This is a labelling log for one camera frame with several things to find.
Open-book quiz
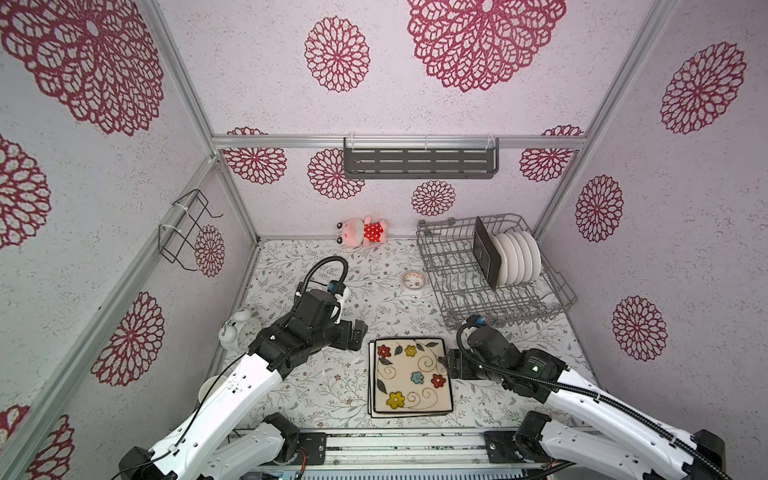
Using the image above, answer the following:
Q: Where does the pink plush toy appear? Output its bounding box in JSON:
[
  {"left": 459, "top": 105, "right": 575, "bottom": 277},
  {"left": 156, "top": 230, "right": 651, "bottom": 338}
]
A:
[{"left": 336, "top": 216, "right": 389, "bottom": 247}]

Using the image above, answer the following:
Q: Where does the white cup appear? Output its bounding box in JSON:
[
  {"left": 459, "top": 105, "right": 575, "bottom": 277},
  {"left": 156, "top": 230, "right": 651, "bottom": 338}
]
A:
[{"left": 198, "top": 375, "right": 227, "bottom": 404}]

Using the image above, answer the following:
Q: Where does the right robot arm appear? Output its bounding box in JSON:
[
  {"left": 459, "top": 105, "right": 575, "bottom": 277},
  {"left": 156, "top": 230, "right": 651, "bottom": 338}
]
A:
[{"left": 443, "top": 315, "right": 729, "bottom": 479}]

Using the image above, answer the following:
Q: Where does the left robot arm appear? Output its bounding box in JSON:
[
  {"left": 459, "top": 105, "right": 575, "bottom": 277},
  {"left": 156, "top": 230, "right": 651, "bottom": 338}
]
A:
[{"left": 116, "top": 287, "right": 367, "bottom": 479}]

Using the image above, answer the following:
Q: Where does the white alarm clock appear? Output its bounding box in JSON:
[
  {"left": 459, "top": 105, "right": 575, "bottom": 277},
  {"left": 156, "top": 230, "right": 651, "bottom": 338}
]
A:
[{"left": 218, "top": 305, "right": 262, "bottom": 354}]

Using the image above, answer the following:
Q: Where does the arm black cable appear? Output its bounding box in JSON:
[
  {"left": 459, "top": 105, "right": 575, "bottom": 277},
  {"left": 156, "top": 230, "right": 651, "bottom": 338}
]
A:
[
  {"left": 454, "top": 314, "right": 733, "bottom": 480},
  {"left": 296, "top": 256, "right": 350, "bottom": 301}
]

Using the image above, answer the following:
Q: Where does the round white plate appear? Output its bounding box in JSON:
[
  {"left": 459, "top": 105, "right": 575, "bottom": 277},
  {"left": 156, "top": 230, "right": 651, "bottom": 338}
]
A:
[
  {"left": 516, "top": 232, "right": 533, "bottom": 282},
  {"left": 506, "top": 232, "right": 526, "bottom": 284},
  {"left": 498, "top": 233, "right": 519, "bottom": 285},
  {"left": 491, "top": 236, "right": 508, "bottom": 286},
  {"left": 522, "top": 231, "right": 542, "bottom": 280}
]

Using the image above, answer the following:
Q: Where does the grey wall shelf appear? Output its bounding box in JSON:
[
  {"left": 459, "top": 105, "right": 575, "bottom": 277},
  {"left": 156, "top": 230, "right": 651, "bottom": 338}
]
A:
[{"left": 342, "top": 137, "right": 499, "bottom": 180}]

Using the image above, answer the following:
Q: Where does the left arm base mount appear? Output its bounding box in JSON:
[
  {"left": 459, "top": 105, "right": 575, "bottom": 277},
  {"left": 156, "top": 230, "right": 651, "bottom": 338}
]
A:
[{"left": 286, "top": 432, "right": 328, "bottom": 466}]

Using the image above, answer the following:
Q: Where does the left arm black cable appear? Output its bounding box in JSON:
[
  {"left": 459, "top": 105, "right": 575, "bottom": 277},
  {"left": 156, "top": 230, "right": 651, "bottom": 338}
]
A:
[{"left": 296, "top": 256, "right": 350, "bottom": 301}]

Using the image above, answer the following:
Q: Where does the black square plate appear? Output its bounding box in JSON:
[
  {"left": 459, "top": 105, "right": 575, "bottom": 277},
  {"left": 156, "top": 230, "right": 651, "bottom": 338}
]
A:
[
  {"left": 376, "top": 337, "right": 454, "bottom": 418},
  {"left": 472, "top": 216, "right": 500, "bottom": 290}
]

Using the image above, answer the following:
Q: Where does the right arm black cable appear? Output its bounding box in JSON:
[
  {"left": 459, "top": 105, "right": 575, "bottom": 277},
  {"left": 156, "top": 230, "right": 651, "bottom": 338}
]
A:
[{"left": 454, "top": 314, "right": 733, "bottom": 480}]

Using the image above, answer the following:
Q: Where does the black wire wall rack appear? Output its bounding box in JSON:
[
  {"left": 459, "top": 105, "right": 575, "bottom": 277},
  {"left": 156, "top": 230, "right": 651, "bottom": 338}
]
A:
[{"left": 156, "top": 188, "right": 223, "bottom": 272}]

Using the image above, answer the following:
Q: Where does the tape roll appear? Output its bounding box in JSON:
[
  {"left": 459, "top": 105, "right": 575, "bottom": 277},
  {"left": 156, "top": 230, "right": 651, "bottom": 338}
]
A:
[{"left": 402, "top": 270, "right": 428, "bottom": 292}]

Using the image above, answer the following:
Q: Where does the white square plate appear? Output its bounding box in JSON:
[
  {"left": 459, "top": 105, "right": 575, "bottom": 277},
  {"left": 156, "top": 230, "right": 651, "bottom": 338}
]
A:
[
  {"left": 368, "top": 340, "right": 391, "bottom": 418},
  {"left": 367, "top": 340, "right": 378, "bottom": 418}
]

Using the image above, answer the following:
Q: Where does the grey wire dish rack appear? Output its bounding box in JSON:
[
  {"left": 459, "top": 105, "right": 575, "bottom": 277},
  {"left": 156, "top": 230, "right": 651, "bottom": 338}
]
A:
[{"left": 416, "top": 213, "right": 577, "bottom": 329}]

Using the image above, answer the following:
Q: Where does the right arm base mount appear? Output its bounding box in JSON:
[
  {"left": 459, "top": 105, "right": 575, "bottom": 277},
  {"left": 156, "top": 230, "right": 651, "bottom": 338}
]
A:
[{"left": 483, "top": 430, "right": 524, "bottom": 464}]

